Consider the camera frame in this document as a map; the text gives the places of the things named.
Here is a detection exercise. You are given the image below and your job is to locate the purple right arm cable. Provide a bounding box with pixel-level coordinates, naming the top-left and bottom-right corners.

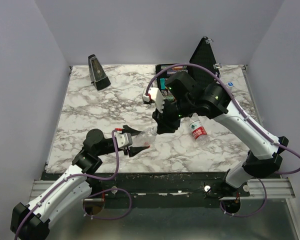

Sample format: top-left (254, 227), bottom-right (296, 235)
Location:
top-left (144, 63), bottom-right (300, 218)

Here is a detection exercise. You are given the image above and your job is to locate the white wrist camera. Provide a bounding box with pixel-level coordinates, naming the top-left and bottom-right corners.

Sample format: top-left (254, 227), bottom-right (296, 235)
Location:
top-left (114, 128), bottom-right (133, 150)
top-left (142, 87), bottom-right (165, 114)

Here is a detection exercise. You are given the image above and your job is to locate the white blue Pocari cap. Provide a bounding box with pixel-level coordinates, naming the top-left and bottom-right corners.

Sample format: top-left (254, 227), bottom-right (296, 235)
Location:
top-left (226, 82), bottom-right (234, 88)

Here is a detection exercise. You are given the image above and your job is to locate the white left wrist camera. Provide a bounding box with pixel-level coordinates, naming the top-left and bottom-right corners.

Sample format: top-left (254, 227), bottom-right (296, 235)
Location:
top-left (114, 128), bottom-right (133, 150)

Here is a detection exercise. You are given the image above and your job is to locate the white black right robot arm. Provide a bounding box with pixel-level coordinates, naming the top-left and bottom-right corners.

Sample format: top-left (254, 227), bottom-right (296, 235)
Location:
top-left (143, 71), bottom-right (289, 196)

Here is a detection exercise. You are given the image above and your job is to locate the black metronome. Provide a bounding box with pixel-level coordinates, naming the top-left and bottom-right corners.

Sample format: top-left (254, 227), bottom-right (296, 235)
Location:
top-left (88, 54), bottom-right (111, 91)

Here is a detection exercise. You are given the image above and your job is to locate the clear unlabelled plastic bottle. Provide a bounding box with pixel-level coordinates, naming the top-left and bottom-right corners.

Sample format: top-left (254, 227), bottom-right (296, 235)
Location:
top-left (132, 126), bottom-right (158, 147)

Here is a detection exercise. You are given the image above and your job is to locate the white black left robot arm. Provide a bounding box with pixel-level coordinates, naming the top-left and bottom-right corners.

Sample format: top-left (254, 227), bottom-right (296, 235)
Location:
top-left (10, 125), bottom-right (149, 240)

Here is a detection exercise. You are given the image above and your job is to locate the red label water bottle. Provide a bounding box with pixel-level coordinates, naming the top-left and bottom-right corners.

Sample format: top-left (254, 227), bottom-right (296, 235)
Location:
top-left (188, 114), bottom-right (209, 146)

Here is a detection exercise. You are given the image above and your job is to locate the Pocari Sweat clear bottle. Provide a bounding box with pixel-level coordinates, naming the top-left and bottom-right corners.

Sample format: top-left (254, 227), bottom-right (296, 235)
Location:
top-left (225, 81), bottom-right (234, 94)

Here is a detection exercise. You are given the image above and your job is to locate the black poker chip case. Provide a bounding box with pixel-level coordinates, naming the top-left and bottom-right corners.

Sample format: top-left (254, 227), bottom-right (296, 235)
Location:
top-left (155, 36), bottom-right (221, 101)

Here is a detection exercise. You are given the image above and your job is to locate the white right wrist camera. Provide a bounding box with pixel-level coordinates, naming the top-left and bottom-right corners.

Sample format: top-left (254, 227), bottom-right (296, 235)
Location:
top-left (142, 87), bottom-right (165, 114)

